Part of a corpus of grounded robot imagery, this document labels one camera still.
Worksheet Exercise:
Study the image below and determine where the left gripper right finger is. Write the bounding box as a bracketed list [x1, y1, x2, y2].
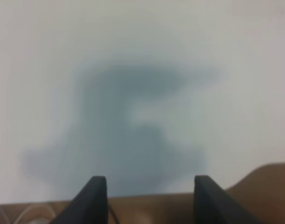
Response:
[194, 175, 260, 224]

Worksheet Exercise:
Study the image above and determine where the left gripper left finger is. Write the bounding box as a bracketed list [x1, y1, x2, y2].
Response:
[52, 176, 108, 224]

